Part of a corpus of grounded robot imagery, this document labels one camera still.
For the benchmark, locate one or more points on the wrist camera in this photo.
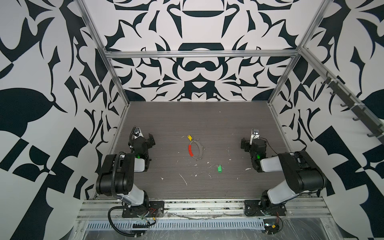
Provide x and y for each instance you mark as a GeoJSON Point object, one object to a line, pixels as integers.
{"type": "Point", "coordinates": [137, 133]}
{"type": "Point", "coordinates": [254, 135]}

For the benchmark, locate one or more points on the white slotted cable duct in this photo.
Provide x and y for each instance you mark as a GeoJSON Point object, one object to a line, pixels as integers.
{"type": "Point", "coordinates": [207, 224]}

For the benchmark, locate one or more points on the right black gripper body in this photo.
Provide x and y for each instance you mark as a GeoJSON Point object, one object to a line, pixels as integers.
{"type": "Point", "coordinates": [248, 147]}

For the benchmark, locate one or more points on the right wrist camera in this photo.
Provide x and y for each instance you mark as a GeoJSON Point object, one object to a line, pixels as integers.
{"type": "Point", "coordinates": [254, 135]}

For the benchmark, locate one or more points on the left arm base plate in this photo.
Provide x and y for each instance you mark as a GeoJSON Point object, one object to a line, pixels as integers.
{"type": "Point", "coordinates": [147, 209]}

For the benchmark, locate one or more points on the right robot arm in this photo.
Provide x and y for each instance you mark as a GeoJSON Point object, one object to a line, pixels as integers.
{"type": "Point", "coordinates": [302, 174]}

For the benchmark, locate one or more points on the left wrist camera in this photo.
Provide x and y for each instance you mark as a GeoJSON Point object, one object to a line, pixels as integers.
{"type": "Point", "coordinates": [137, 133]}

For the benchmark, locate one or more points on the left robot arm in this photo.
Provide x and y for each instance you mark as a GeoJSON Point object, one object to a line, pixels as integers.
{"type": "Point", "coordinates": [116, 178]}

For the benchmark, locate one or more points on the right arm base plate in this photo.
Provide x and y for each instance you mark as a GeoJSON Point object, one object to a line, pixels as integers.
{"type": "Point", "coordinates": [256, 208]}

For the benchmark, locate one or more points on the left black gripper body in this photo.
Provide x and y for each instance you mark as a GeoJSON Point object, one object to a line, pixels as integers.
{"type": "Point", "coordinates": [148, 142]}

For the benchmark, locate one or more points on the green circuit board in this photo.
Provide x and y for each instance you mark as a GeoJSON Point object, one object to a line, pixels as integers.
{"type": "Point", "coordinates": [273, 227]}

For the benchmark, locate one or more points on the black wall hook rack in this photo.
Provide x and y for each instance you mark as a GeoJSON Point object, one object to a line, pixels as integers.
{"type": "Point", "coordinates": [361, 111]}

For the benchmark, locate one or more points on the aluminium front rail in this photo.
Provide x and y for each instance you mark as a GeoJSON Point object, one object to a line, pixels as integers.
{"type": "Point", "coordinates": [195, 209]}

